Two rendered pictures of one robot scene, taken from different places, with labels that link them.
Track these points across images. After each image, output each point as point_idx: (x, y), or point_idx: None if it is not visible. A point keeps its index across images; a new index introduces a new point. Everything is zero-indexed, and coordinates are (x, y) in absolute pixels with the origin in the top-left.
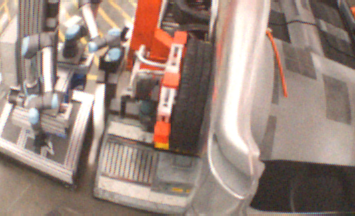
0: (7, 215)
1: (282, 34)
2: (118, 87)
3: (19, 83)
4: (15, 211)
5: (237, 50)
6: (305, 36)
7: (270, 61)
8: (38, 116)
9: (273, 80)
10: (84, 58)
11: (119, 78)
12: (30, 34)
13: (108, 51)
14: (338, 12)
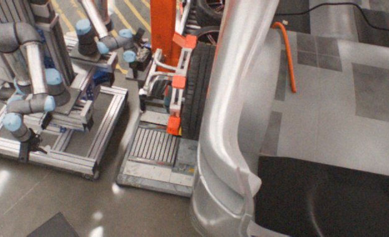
0: None
1: (300, 24)
2: (152, 81)
3: None
4: (2, 225)
5: (230, 54)
6: (332, 21)
7: (275, 59)
8: (22, 121)
9: (277, 79)
10: (106, 56)
11: None
12: (11, 22)
13: None
14: None
